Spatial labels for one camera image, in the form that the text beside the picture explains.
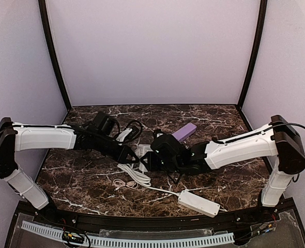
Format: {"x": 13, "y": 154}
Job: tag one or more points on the black front table rail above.
{"x": 93, "y": 223}

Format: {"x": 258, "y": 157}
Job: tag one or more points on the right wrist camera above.
{"x": 167, "y": 145}

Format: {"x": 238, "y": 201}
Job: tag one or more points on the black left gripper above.
{"x": 121, "y": 153}

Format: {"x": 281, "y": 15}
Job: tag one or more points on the left black frame post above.
{"x": 46, "y": 25}

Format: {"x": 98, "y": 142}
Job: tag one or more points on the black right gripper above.
{"x": 154, "y": 164}

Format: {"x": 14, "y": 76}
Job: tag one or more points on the white power strip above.
{"x": 198, "y": 204}

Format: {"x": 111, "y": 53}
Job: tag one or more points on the white plug with cable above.
{"x": 141, "y": 179}

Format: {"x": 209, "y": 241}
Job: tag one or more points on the white cube socket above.
{"x": 141, "y": 150}

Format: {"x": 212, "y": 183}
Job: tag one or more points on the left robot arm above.
{"x": 17, "y": 137}

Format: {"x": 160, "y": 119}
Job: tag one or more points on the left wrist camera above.
{"x": 103, "y": 123}

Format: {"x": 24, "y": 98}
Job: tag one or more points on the white slotted cable duct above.
{"x": 117, "y": 238}

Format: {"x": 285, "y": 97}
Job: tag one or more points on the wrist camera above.
{"x": 103, "y": 123}
{"x": 167, "y": 145}

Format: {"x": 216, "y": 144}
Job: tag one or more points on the purple power strip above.
{"x": 184, "y": 132}

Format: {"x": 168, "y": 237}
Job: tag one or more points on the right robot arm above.
{"x": 277, "y": 138}

